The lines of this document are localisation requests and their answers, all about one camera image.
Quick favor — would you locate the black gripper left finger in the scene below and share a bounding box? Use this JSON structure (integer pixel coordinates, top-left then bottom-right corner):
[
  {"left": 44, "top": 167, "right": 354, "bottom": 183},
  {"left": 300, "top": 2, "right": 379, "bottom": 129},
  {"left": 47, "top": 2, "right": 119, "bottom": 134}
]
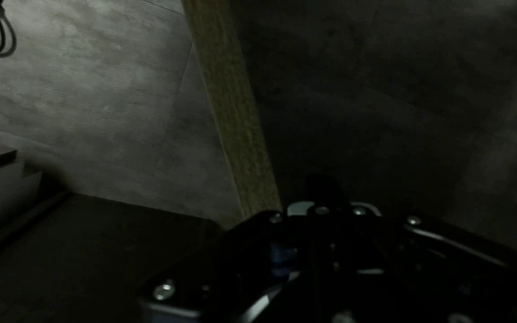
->
[{"left": 139, "top": 174, "right": 327, "bottom": 323}]

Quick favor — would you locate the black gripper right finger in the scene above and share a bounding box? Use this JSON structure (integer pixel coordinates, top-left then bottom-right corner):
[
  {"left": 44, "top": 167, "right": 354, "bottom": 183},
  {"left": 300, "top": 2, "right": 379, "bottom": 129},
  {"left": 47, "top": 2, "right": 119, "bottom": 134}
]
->
[{"left": 325, "top": 174, "right": 517, "bottom": 323}]

